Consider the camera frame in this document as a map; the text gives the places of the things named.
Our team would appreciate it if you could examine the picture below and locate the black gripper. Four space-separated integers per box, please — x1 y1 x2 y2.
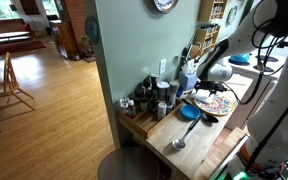
194 79 228 99

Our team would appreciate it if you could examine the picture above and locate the white paper towel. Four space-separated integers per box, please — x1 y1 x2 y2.
189 88 216 105

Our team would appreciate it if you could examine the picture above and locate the round painted yellow-rimmed board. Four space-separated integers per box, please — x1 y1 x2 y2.
193 92 235 117

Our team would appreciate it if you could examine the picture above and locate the blue bowl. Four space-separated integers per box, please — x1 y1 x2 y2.
179 104 202 121

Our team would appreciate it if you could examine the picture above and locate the black plastic serving spoon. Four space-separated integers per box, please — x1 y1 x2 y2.
181 97 220 124

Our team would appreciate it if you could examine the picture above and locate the blue tissue box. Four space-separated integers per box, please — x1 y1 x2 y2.
178 59 200 91

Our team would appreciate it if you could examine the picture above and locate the tall slim grinder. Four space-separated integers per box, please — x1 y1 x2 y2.
168 80 181 109

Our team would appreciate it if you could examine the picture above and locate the white stove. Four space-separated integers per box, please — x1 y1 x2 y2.
225 49 287 131

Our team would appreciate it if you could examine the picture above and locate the wooden spatula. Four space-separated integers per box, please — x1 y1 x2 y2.
188 42 203 61

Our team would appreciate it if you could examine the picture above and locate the teal kettle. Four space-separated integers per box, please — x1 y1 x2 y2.
228 53 252 65

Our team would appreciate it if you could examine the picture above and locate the dark blue utensil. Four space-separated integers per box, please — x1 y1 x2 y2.
180 46 189 67

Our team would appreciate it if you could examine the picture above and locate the dark jar white lid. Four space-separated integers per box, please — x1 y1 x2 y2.
156 81 170 102

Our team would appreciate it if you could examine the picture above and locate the small white bottle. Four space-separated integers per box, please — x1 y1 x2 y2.
156 101 168 121

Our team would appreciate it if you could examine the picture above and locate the dark spice bottle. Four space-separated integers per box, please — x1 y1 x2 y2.
133 82 146 108
142 75 153 98

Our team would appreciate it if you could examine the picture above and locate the wooden spice tray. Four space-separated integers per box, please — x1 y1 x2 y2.
117 98 185 140

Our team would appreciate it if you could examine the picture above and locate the small red white-capped bottle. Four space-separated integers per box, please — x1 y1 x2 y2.
127 99 138 119

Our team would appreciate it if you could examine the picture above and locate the clear glass shaker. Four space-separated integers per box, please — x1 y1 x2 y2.
119 96 131 114

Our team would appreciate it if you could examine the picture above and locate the round grey stool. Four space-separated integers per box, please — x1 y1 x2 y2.
97 147 161 180

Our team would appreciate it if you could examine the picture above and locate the potted plant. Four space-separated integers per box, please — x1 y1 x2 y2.
78 34 95 60

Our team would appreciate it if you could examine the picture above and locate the dark wooden cabinet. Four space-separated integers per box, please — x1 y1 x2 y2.
49 19 79 61

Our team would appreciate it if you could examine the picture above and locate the red rug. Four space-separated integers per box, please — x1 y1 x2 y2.
0 39 47 59

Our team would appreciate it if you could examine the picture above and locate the low wooden spindle chair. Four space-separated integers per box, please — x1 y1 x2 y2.
0 51 37 126

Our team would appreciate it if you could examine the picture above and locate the low wooden bench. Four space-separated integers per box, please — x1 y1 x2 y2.
0 31 31 46

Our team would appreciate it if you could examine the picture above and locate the white wall outlet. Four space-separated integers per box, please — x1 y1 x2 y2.
159 58 168 76

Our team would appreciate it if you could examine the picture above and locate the metal ladle black handle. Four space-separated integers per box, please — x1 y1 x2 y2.
171 116 202 151

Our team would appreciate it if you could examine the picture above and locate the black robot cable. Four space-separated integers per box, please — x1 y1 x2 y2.
217 0 288 174

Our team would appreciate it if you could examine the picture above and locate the wooden wall spice rack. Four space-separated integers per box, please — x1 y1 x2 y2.
195 0 229 57

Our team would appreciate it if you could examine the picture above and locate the small decorative wall plate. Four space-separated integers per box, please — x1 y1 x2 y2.
225 5 239 28

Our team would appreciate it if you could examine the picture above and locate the teal round wall disc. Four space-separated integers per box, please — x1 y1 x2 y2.
84 15 101 45

